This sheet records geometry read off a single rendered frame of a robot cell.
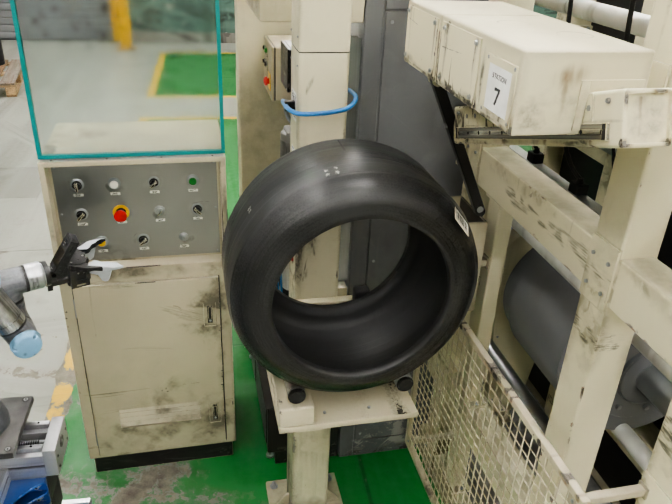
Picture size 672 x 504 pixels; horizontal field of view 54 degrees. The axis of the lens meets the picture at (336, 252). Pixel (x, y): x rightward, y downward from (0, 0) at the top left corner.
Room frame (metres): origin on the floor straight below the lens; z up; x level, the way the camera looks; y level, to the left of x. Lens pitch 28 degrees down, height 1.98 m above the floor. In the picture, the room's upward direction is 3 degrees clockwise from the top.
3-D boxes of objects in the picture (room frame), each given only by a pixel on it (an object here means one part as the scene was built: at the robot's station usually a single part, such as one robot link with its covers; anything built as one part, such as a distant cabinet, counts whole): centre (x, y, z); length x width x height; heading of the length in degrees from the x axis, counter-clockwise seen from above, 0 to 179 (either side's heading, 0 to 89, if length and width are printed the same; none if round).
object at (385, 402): (1.48, -0.02, 0.80); 0.37 x 0.36 x 0.02; 104
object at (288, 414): (1.44, 0.12, 0.84); 0.36 x 0.09 x 0.06; 14
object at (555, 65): (1.42, -0.33, 1.71); 0.61 x 0.25 x 0.15; 14
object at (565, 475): (1.33, -0.39, 0.65); 0.90 x 0.02 x 0.70; 14
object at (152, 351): (2.07, 0.67, 0.63); 0.56 x 0.41 x 1.27; 104
